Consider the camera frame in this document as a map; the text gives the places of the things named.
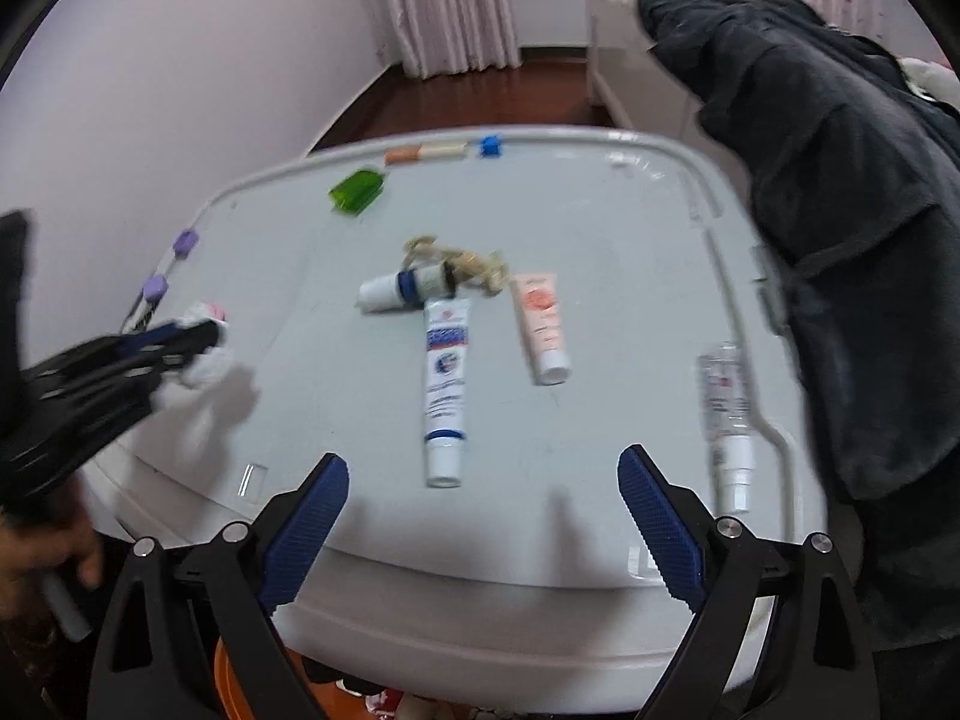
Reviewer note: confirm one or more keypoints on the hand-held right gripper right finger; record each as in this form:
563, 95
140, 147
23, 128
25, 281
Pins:
660, 525

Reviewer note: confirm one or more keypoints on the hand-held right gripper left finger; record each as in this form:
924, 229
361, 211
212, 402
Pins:
307, 525

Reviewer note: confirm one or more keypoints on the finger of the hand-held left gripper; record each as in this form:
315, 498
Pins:
161, 336
90, 427

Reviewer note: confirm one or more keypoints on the white tissue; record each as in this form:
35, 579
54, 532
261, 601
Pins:
204, 371

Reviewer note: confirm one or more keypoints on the white blue toothpaste tube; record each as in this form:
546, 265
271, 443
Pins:
446, 390

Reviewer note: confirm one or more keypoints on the person's left hand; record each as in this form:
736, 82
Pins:
45, 559

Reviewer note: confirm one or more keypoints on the purple clip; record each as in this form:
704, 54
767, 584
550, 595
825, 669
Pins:
154, 289
185, 242

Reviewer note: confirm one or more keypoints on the clear spray bottle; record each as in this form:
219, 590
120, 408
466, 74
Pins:
724, 405

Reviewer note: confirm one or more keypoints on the small white tube blue band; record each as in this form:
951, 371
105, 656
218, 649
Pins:
382, 291

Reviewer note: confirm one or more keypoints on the pink white cream tube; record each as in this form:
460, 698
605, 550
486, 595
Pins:
541, 322

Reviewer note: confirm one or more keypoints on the white plastic table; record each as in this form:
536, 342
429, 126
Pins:
585, 277

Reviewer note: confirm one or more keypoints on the orange eraser block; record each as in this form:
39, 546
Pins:
403, 157

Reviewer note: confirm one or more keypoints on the beige eraser block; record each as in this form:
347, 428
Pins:
444, 150

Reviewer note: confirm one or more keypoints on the blue clip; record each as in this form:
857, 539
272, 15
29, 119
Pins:
489, 147

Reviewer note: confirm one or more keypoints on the white bed frame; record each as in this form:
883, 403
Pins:
607, 60

